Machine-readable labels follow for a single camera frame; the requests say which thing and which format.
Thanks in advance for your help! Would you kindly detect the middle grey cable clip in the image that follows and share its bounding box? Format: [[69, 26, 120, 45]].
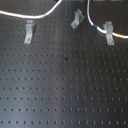
[[71, 9, 85, 29]]

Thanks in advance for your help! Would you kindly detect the grey cable clip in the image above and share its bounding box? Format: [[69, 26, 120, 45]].
[[71, 9, 85, 29], [24, 20, 35, 44], [103, 21, 114, 45]]

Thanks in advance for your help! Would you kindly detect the left grey cable clip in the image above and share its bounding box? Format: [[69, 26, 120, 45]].
[[24, 20, 35, 44]]

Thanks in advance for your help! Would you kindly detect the right grey cable clip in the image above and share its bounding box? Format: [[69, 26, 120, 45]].
[[103, 21, 114, 45]]

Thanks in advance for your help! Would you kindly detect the white cable with coloured bands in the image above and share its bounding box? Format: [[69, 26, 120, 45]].
[[0, 0, 128, 39]]

